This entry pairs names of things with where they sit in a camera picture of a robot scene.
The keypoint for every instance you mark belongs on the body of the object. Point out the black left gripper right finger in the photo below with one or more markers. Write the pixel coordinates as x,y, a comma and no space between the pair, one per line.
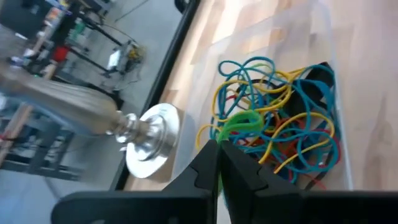
264,202

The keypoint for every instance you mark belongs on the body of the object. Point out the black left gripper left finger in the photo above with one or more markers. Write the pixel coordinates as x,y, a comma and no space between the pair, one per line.
186,205

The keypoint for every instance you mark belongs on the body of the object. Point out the red rubber band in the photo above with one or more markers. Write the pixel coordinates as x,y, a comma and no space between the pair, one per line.
281,147

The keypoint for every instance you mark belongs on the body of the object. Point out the green rubber band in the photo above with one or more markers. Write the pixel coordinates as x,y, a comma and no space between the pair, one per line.
239,119

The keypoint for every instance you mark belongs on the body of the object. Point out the clear plastic bin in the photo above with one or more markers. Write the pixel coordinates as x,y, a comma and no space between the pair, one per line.
311,37

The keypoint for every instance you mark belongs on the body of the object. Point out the white shade silver table lamp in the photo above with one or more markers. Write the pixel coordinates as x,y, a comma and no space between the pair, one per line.
155,140

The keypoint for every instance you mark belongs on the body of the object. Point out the white power adapter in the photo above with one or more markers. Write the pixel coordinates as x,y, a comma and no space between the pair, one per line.
114,59

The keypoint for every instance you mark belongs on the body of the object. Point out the black metal equipment rack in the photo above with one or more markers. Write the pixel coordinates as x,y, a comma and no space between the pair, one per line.
99,29

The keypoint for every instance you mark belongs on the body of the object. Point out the red container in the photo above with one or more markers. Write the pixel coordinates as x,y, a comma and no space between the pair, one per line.
60,53

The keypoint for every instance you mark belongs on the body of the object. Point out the black metal table frame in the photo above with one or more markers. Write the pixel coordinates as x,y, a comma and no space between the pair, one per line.
164,71

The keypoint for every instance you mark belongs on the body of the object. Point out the black frame clamp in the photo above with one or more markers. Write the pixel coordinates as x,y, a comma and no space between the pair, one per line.
182,4

